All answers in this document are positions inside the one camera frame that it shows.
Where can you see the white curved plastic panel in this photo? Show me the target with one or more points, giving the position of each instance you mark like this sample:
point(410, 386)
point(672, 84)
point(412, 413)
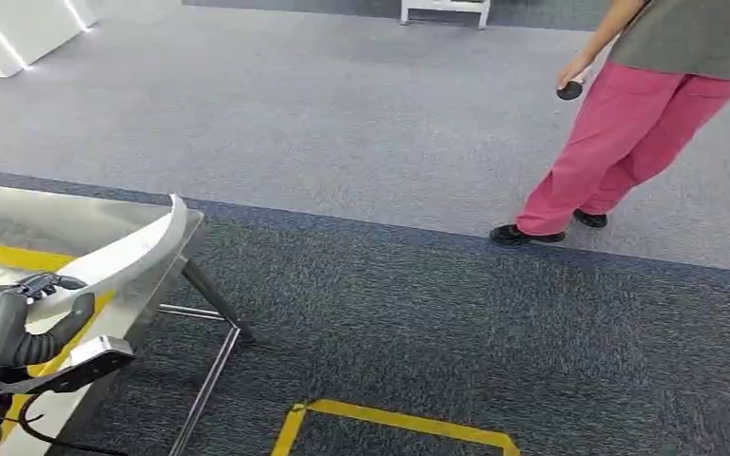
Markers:
point(132, 258)

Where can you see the white counter with light strips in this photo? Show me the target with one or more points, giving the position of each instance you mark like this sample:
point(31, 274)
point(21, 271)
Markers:
point(44, 25)

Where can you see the white low bench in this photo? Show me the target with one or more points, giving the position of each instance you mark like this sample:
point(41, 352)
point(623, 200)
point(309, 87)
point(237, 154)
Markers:
point(443, 5)

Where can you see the black handheld controller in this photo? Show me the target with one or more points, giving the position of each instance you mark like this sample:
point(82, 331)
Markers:
point(569, 91)

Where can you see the steel work bench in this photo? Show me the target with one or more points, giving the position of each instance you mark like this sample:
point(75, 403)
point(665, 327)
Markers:
point(56, 220)

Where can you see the person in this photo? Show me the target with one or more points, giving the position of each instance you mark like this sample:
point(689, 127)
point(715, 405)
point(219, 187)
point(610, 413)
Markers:
point(623, 138)

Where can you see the person's hand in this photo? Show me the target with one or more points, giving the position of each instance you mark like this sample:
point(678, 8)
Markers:
point(571, 70)

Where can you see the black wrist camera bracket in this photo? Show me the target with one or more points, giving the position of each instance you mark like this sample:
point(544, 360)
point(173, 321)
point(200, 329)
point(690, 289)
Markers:
point(97, 359)

